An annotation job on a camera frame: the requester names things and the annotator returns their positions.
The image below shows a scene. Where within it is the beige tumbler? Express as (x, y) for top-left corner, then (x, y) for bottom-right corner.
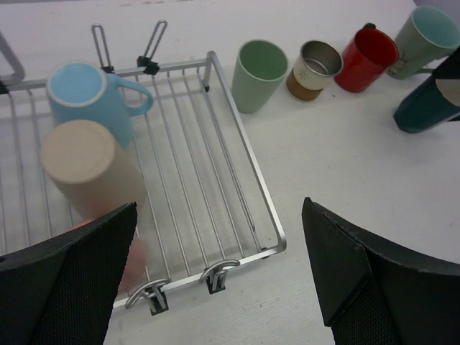
(39, 120), (147, 220)

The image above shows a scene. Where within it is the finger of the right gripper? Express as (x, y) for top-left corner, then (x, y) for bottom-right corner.
(429, 46), (460, 107)

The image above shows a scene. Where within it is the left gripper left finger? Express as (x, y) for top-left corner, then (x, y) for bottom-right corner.
(1, 203), (137, 344)

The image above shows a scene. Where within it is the pale green mug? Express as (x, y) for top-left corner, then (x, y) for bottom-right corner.
(387, 6), (459, 80)

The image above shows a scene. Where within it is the light green tumbler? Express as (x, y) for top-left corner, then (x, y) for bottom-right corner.
(231, 40), (289, 114)

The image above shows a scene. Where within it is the light blue mug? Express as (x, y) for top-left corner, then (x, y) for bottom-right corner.
(46, 61), (154, 147)

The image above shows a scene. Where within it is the pink cup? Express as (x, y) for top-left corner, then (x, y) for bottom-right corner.
(68, 218), (149, 296)

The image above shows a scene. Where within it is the red mug black handle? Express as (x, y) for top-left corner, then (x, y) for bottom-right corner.
(334, 23), (399, 93)

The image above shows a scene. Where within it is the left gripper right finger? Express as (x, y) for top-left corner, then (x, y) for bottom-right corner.
(302, 198), (459, 344)

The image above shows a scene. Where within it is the metal wire dish rack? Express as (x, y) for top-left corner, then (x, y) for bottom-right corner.
(1, 19), (286, 315)

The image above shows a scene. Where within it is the dark green mug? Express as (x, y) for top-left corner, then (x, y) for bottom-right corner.
(393, 76), (459, 134)

